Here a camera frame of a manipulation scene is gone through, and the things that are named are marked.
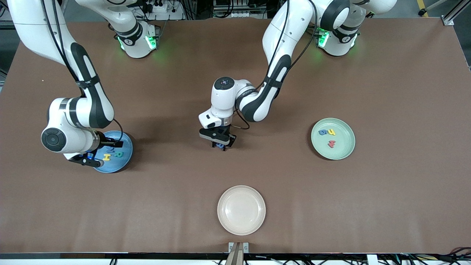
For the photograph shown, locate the blue plate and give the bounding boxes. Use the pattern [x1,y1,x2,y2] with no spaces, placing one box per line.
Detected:
[92,131,134,174]

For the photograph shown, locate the beige plate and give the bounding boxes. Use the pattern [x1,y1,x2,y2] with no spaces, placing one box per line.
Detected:
[217,185,266,236]

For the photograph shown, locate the green plate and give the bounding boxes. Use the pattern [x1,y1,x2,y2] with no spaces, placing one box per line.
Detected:
[311,117,356,160]

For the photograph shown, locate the white power strip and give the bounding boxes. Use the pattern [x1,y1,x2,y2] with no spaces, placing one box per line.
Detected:
[142,0,184,21]

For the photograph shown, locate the orange mesh bag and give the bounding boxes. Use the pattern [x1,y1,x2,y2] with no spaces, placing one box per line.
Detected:
[293,0,317,20]

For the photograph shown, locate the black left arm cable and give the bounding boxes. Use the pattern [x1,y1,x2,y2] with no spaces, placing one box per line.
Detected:
[234,0,319,130]

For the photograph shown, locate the metal table edge bracket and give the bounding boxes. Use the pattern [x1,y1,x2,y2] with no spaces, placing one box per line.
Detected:
[228,242,249,265]

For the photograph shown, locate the black cable bundle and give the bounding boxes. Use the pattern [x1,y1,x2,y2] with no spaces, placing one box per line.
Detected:
[390,247,471,265]

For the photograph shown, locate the aluminium frame profile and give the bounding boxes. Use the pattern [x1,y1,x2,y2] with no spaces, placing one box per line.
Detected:
[442,0,471,25]

